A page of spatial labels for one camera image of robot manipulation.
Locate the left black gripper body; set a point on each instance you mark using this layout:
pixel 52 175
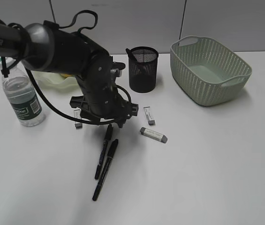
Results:
pixel 103 102

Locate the black marker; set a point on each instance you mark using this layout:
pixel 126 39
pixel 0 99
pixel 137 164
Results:
pixel 133 58
pixel 107 138
pixel 105 170

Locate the clear plastic water bottle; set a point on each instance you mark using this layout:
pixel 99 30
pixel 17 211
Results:
pixel 22 96

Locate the yellow mango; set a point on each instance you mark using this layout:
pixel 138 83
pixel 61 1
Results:
pixel 66 75

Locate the left white grey eraser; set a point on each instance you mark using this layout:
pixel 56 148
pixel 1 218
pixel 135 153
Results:
pixel 77 115

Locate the pale green wavy plate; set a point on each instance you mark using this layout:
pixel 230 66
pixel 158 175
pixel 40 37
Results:
pixel 53 81

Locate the middle white grey eraser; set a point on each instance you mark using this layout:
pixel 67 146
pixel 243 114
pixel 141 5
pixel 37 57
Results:
pixel 149 116

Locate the black mesh pen holder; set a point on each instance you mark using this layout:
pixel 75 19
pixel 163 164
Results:
pixel 143 63

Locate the long grey white eraser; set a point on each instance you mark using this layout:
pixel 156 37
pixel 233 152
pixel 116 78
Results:
pixel 153 135

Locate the green plastic woven basket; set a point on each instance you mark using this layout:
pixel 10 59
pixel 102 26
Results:
pixel 207 71

